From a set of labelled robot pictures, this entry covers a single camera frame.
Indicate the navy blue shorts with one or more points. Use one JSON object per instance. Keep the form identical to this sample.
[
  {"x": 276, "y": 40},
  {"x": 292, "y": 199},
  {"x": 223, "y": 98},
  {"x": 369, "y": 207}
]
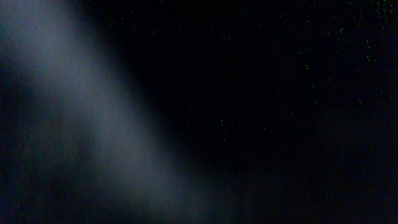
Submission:
[{"x": 198, "y": 111}]

